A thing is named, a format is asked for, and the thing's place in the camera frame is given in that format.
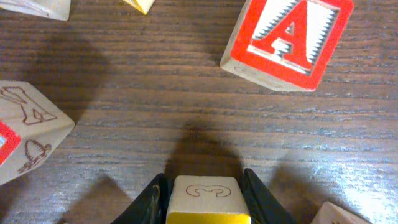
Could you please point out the red number 6 block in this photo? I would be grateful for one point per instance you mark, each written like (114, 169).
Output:
(31, 129)

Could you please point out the green letter L block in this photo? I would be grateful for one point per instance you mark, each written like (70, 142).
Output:
(141, 5)

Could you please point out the yellow letter C block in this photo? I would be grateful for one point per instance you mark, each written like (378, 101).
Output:
(207, 199)

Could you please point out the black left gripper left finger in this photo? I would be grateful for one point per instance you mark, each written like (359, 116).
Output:
(150, 206)

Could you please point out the red letter A block left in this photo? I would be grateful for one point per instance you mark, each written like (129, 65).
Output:
(285, 45)

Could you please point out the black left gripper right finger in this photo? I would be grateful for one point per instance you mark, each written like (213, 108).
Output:
(263, 207)

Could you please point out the plain wooden block left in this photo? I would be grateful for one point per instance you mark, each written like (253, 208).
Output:
(52, 9)

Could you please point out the yellow block left upper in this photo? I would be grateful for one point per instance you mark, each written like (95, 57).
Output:
(330, 213)

